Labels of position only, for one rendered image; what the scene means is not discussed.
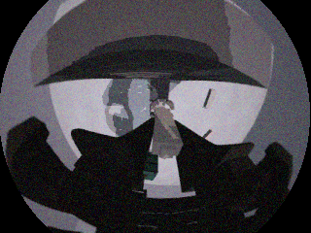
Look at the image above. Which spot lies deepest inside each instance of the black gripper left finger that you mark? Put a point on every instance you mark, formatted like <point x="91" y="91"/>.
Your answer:
<point x="129" y="151"/>

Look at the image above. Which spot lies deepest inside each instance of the pale pink rectangular block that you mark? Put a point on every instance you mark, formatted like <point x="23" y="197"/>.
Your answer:
<point x="208" y="134"/>

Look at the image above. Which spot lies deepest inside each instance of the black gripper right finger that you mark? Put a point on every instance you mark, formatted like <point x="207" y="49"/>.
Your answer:
<point x="199" y="158"/>

